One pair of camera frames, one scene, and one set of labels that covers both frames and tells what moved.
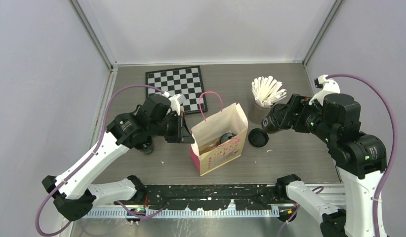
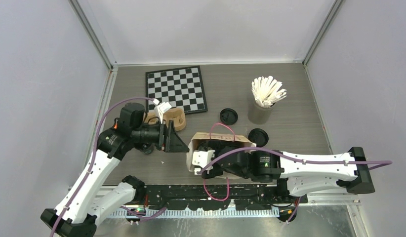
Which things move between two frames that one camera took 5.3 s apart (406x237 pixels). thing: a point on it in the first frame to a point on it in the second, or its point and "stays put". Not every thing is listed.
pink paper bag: [220, 139] to [204, 136]
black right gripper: [296, 102] to [212, 172]
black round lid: [258, 138] stays put
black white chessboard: [186, 81] stays put
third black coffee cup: [146, 145] stays put
